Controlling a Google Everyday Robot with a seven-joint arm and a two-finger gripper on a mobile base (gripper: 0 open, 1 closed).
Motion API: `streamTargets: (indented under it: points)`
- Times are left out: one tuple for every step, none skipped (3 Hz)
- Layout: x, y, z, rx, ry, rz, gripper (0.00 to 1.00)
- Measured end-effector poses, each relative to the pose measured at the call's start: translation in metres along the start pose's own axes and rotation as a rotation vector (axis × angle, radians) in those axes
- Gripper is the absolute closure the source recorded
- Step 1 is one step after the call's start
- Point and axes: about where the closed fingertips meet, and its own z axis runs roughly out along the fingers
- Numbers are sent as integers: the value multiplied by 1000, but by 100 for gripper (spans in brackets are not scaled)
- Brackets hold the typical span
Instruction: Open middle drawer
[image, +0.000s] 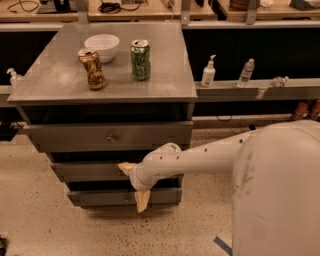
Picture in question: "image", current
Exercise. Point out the grey top drawer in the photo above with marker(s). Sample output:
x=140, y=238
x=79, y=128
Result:
x=57, y=138

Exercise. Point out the grey bottom drawer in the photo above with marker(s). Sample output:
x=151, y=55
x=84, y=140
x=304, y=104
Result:
x=123, y=197

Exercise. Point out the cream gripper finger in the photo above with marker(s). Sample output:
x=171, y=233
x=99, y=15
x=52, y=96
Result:
x=126, y=167
x=142, y=199

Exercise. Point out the grey drawer cabinet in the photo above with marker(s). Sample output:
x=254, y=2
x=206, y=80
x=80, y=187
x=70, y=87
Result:
x=105, y=93

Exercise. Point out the clear pump bottle left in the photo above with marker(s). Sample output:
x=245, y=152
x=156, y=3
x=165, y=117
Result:
x=14, y=76

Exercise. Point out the crumpled clear plastic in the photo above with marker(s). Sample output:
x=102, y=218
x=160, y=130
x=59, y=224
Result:
x=280, y=81

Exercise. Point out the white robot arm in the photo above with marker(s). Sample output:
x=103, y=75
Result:
x=275, y=184

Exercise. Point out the grey drawer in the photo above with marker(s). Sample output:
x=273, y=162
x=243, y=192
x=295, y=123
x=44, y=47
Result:
x=57, y=138
x=88, y=171
x=123, y=197

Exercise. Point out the green soda can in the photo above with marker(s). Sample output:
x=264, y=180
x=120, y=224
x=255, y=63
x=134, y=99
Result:
x=140, y=59

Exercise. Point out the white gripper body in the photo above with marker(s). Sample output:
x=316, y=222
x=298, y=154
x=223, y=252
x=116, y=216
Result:
x=137, y=179

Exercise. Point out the white pump bottle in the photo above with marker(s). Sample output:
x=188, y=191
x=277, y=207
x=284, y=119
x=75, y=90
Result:
x=208, y=73

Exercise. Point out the crushed gold can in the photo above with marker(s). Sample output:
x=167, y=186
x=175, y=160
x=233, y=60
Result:
x=91, y=62

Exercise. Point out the white bowl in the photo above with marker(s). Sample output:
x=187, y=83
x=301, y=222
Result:
x=107, y=46

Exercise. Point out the orange bottle under shelf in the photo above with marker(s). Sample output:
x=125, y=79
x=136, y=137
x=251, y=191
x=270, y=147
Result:
x=299, y=111

